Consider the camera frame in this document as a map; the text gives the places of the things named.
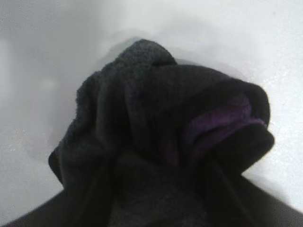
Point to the dark grey purple cloth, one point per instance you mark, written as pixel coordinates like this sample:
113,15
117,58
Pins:
146,132

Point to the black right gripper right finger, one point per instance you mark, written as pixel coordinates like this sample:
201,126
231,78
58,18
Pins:
272,210

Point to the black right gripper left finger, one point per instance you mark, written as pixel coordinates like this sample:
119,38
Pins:
47,212

